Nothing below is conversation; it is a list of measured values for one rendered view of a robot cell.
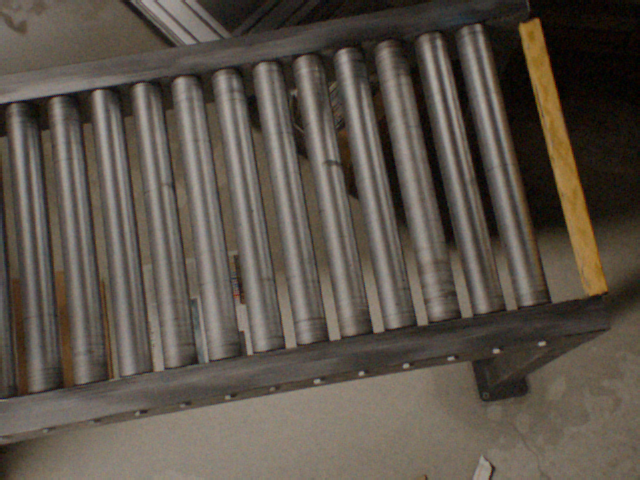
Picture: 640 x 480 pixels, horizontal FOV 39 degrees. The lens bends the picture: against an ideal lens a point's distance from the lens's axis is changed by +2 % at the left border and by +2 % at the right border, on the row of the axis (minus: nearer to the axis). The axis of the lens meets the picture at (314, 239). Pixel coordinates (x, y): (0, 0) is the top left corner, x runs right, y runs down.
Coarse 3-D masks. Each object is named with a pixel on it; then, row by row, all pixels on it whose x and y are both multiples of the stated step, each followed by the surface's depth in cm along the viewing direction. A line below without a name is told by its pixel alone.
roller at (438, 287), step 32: (384, 64) 137; (384, 96) 137; (416, 128) 134; (416, 160) 132; (416, 192) 131; (416, 224) 130; (416, 256) 130; (448, 256) 130; (448, 288) 127; (448, 320) 126
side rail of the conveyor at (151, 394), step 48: (384, 336) 126; (432, 336) 125; (480, 336) 125; (528, 336) 125; (576, 336) 126; (96, 384) 126; (144, 384) 126; (192, 384) 125; (240, 384) 125; (288, 384) 126; (0, 432) 125; (48, 432) 128
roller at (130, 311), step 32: (96, 96) 137; (96, 128) 136; (96, 160) 136; (128, 160) 137; (128, 192) 134; (128, 224) 132; (128, 256) 131; (128, 288) 129; (128, 320) 128; (128, 352) 127
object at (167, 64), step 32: (448, 0) 139; (480, 0) 138; (512, 0) 138; (288, 32) 139; (320, 32) 138; (352, 32) 138; (384, 32) 138; (416, 32) 137; (448, 32) 139; (512, 32) 143; (96, 64) 139; (128, 64) 138; (160, 64) 138; (192, 64) 138; (224, 64) 138; (256, 64) 138; (288, 64) 140; (416, 64) 148; (0, 96) 138; (32, 96) 138; (128, 96) 142; (0, 128) 146
